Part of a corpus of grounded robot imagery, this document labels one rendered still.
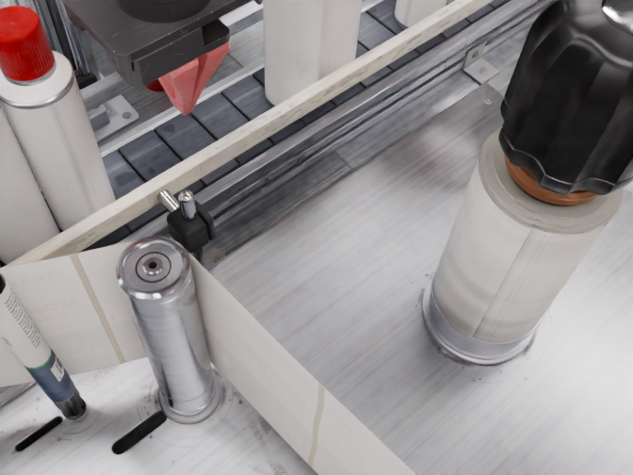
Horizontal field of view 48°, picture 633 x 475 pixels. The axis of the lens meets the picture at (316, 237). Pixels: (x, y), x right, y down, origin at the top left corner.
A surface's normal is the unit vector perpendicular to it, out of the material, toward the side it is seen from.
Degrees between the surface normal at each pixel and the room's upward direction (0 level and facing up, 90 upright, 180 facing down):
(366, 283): 0
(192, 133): 0
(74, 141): 90
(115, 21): 1
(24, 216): 90
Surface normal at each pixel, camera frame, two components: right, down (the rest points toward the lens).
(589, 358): 0.04, -0.54
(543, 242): -0.19, 0.84
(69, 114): 0.86, 0.45
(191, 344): 0.70, 0.62
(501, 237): -0.66, 0.62
